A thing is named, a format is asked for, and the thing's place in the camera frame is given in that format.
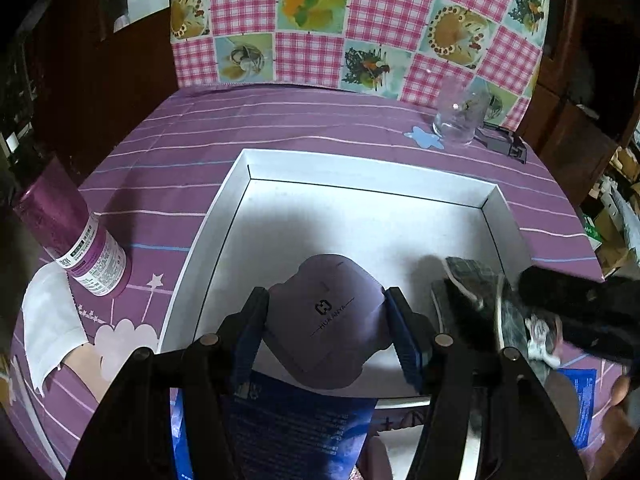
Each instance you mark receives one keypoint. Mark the white cardboard box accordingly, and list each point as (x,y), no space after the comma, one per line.
(360,220)

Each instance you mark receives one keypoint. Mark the black plastic bracket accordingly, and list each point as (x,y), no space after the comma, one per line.
(505,141)

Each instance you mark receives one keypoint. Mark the purple striped tablecloth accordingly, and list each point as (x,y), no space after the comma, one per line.
(165,160)

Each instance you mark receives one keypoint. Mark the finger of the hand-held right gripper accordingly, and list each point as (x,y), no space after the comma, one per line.
(600,340)
(565,290)

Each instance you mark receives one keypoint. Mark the dark wooden cabinet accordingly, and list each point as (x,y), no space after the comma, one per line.
(575,60)

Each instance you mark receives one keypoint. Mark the clear glass cup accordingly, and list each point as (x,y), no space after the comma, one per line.
(457,112)

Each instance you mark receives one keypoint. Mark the cluttered storage boxes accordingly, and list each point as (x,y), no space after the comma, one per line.
(617,200)

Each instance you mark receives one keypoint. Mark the dark patterned face mask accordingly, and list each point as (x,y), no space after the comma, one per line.
(470,285)

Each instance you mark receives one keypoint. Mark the person's right hand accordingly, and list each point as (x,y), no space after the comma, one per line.
(622,391)

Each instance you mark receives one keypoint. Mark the white paper sheet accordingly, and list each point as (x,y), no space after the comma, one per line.
(52,320)

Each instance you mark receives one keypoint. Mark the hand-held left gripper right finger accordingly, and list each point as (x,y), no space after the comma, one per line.
(404,342)

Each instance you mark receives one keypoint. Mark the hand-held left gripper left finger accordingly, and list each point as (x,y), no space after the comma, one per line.
(249,342)

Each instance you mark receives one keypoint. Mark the purple metallic canister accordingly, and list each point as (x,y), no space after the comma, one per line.
(82,237)

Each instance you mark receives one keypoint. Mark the blue plastic packet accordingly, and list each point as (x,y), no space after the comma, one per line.
(295,430)
(580,405)

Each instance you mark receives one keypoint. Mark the pink checkered printed cloth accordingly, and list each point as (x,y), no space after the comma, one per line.
(360,25)

